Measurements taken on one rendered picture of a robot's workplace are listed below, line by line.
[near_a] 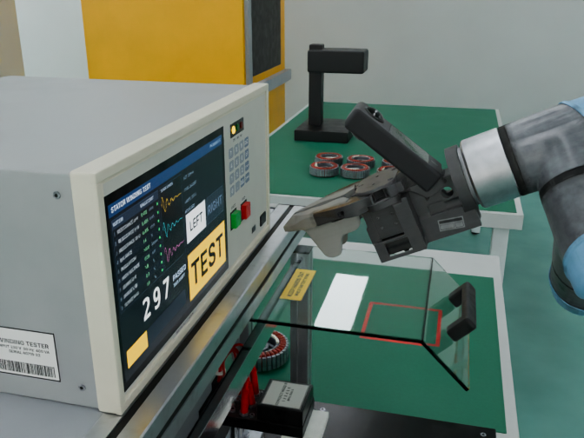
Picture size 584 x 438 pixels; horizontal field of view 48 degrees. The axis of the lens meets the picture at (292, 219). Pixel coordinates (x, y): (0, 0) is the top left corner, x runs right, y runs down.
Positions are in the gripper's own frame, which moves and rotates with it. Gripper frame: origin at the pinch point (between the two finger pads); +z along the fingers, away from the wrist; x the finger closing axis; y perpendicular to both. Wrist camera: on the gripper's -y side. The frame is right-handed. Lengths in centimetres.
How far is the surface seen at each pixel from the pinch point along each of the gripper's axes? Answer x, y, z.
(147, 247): -21.8, -7.2, 4.5
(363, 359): 42, 41, 15
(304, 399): 3.3, 24.7, 10.5
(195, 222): -11.5, -5.8, 5.1
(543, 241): 312, 139, -18
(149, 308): -22.3, -2.2, 6.8
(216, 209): -5.4, -5.2, 5.4
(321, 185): 152, 28, 43
